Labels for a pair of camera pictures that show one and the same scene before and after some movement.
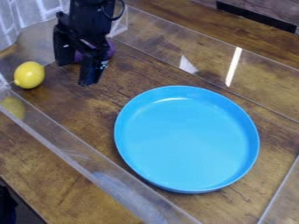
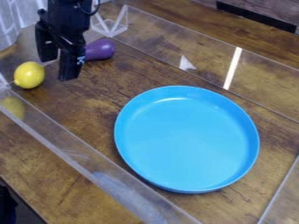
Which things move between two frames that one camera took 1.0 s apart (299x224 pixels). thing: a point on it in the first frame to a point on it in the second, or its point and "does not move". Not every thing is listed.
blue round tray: [185, 138] does not move
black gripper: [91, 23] to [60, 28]
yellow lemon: [28, 74] does not move
